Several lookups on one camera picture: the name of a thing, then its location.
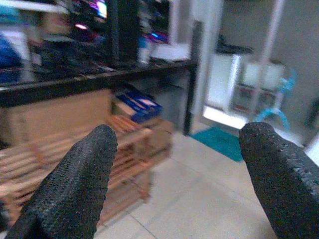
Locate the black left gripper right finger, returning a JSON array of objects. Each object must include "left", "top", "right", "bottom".
[{"left": 238, "top": 121, "right": 319, "bottom": 239}]

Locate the teal floor mat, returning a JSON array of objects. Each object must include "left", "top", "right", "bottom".
[{"left": 189, "top": 126, "right": 244, "bottom": 162}]

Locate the glowing computer monitor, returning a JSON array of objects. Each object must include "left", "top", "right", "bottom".
[{"left": 72, "top": 0, "right": 109, "bottom": 20}]

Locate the wooden slatted rack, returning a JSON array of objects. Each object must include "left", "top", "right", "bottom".
[{"left": 0, "top": 116, "right": 175, "bottom": 227}]

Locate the white storage box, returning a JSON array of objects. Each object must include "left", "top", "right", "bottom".
[{"left": 243, "top": 62, "right": 285, "bottom": 89}]

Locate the white shelf rack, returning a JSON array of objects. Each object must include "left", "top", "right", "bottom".
[{"left": 230, "top": 0, "right": 287, "bottom": 115}]

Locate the black desk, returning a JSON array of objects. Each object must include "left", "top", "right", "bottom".
[{"left": 0, "top": 21, "right": 204, "bottom": 136}]

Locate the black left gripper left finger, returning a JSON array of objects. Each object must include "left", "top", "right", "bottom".
[{"left": 5, "top": 124, "right": 118, "bottom": 239}]

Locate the blue box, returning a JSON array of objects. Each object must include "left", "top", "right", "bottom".
[{"left": 116, "top": 89, "right": 164, "bottom": 124}]

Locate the brown cardboard box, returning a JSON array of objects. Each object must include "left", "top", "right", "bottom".
[{"left": 0, "top": 89, "right": 113, "bottom": 150}]

